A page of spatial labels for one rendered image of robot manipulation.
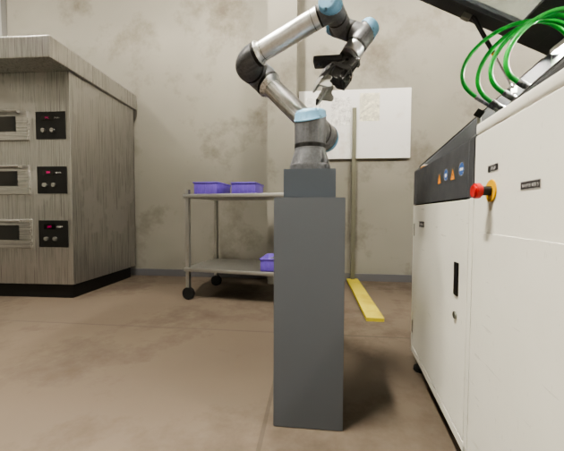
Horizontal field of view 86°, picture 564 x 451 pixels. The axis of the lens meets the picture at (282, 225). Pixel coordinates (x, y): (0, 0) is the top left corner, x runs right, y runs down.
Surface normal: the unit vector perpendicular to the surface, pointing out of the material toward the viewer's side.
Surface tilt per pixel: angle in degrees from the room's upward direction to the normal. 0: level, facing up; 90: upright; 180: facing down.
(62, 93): 90
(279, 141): 90
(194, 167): 90
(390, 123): 90
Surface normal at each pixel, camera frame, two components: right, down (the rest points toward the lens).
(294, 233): -0.11, 0.04
